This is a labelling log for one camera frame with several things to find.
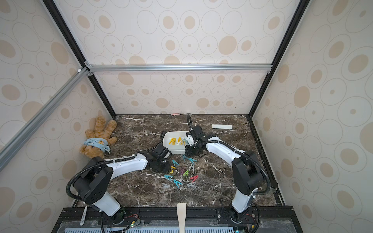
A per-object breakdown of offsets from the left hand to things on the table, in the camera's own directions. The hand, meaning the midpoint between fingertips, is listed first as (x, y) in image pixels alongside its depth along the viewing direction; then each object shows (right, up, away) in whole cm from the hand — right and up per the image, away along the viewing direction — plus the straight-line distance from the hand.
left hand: (173, 170), depth 88 cm
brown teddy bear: (-49, +17, +6) cm, 53 cm away
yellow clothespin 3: (-1, -2, +1) cm, 2 cm away
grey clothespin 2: (+11, +1, +3) cm, 12 cm away
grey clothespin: (-4, -8, -4) cm, 10 cm away
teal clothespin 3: (+12, +5, +6) cm, 14 cm away
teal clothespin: (+3, -7, -3) cm, 8 cm away
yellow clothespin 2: (+5, +16, +12) cm, 21 cm away
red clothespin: (+13, -4, -2) cm, 14 cm away
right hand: (+11, +10, +1) cm, 15 cm away
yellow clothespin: (+3, +17, +15) cm, 23 cm away
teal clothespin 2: (-3, -4, -1) cm, 5 cm away
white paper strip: (+36, +26, +25) cm, 51 cm away
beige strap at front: (+6, -19, -13) cm, 24 cm away
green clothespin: (+8, -2, 0) cm, 8 cm away
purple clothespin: (+5, -1, 0) cm, 5 cm away
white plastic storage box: (0, +16, +15) cm, 22 cm away
